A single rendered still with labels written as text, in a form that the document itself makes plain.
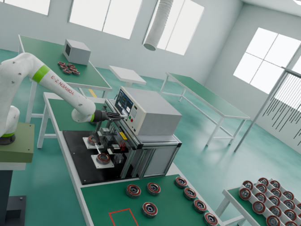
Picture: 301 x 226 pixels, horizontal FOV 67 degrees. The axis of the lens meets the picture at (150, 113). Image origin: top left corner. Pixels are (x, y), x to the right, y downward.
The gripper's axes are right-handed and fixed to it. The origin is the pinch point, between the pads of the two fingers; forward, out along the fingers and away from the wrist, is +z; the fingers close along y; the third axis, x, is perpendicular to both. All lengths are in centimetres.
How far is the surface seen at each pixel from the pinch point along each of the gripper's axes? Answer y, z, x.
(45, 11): -468, 18, -13
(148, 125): 14.4, 14.9, 2.1
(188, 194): 52, 51, -39
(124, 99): -15.7, 5.8, 7.4
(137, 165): 24.1, 11.6, -28.6
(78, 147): -15.2, -21.7, -41.2
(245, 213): 79, 103, -45
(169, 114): 14.0, 30.6, 13.4
